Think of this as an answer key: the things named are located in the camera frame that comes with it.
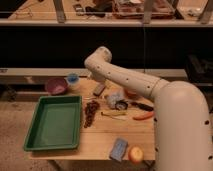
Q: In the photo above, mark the red tray on shelf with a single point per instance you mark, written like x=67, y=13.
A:
x=135, y=9

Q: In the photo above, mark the green plastic tray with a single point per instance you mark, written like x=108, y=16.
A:
x=55, y=124

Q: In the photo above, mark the wooden table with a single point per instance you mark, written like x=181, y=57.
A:
x=97, y=141

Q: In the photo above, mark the crumpled clear plastic bag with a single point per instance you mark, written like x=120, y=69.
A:
x=114, y=97

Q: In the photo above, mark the blue sponge block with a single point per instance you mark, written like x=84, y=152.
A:
x=119, y=149

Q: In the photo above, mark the bunch of dark grapes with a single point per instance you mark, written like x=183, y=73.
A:
x=90, y=110

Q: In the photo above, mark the black handled knife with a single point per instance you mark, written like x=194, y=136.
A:
x=142, y=106

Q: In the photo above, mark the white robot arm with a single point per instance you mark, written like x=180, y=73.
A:
x=183, y=139

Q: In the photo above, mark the purple bowl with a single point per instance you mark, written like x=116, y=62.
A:
x=56, y=86

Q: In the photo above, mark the yellow banana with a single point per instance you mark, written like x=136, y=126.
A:
x=114, y=113

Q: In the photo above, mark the round black tape roll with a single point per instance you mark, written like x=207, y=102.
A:
x=121, y=105

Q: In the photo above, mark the orange bowl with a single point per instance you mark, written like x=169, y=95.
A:
x=130, y=94

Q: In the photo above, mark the orange fruit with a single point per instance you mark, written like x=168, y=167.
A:
x=135, y=154

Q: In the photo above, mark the blue lidded plastic cup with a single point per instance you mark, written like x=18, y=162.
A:
x=73, y=81

